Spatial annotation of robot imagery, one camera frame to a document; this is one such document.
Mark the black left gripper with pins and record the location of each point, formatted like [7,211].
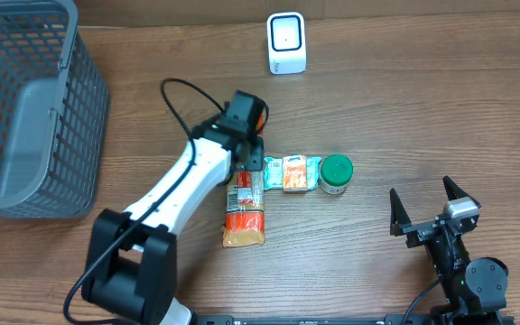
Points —
[254,160]

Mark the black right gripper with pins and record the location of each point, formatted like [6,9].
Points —
[425,228]

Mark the green lid jar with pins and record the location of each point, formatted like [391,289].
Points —
[336,172]

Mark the orange pasta package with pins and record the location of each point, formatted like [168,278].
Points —
[245,210]

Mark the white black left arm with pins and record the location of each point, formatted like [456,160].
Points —
[131,268]

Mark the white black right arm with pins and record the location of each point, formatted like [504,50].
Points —
[475,290]

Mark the white barcode scanner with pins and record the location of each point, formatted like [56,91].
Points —
[286,43]

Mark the teal tissue pack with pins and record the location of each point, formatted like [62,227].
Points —
[273,173]

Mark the orange tissue pack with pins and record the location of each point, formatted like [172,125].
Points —
[295,173]

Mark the grey plastic basket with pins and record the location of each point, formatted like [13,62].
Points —
[53,112]

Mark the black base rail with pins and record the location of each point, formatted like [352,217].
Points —
[389,319]

